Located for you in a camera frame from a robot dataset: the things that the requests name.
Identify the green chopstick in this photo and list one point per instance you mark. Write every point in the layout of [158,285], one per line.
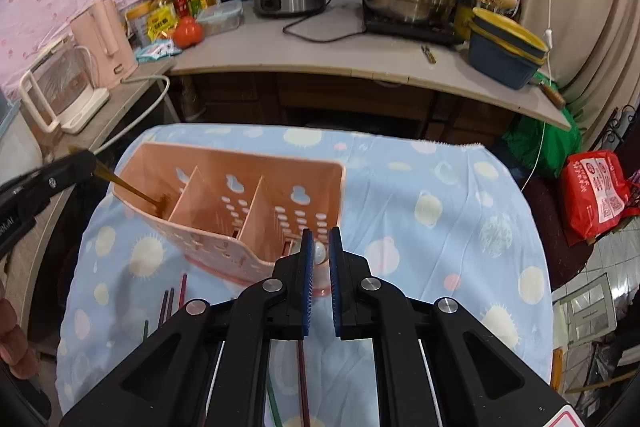
[145,332]
[273,402]

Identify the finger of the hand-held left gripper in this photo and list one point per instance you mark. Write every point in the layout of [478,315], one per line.
[65,174]

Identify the black metal scroll rack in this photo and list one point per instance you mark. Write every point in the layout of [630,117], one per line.
[620,122]

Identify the yellow jar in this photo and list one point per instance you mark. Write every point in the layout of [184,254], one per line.
[462,19]

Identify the red tomato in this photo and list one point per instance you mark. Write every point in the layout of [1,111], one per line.
[189,33]

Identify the pink electric kettle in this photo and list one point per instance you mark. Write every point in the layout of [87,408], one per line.
[102,37]

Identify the yellow seasoning packet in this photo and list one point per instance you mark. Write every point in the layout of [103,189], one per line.
[162,22]

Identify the dark maroon chopstick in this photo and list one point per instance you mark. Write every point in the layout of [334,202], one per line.
[163,308]
[171,303]

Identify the white spoon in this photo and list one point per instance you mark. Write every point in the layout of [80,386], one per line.
[318,252]

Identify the person's left hand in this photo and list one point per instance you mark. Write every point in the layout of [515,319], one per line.
[12,337]

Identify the small brown tool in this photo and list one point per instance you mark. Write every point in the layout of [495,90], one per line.
[428,53]

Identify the white yellow-lidded canister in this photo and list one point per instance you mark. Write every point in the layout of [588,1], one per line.
[136,24]

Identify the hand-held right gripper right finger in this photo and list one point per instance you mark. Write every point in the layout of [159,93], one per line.
[336,282]

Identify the clear food container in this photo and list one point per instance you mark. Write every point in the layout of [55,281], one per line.
[220,19]

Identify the green bag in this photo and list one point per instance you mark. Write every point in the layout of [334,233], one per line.
[540,142]

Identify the grey blue plastic tub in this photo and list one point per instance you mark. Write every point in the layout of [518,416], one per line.
[6,112]

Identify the blue white packet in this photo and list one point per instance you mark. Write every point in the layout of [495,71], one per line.
[157,51]

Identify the white storage box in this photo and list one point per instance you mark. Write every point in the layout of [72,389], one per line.
[17,147]

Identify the red printed bag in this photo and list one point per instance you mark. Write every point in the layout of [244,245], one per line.
[595,192]

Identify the beige curtain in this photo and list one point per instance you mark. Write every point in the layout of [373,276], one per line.
[585,7]

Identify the grey wooden side table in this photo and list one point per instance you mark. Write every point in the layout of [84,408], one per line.
[100,122]

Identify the black induction cooktop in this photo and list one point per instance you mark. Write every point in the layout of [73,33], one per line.
[400,29]

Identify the white glass blender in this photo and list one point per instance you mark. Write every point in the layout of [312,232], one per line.
[60,82]

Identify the wooden kitchen counter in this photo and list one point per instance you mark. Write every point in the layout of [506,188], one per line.
[325,57]

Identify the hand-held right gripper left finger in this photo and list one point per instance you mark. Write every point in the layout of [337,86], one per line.
[306,282]

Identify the reddish brown chopstick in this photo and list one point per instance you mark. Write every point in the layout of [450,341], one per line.
[303,382]

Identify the pink plastic utensil holder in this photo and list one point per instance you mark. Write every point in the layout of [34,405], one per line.
[220,207]

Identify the dark maroon cushion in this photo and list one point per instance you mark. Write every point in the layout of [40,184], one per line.
[550,227]

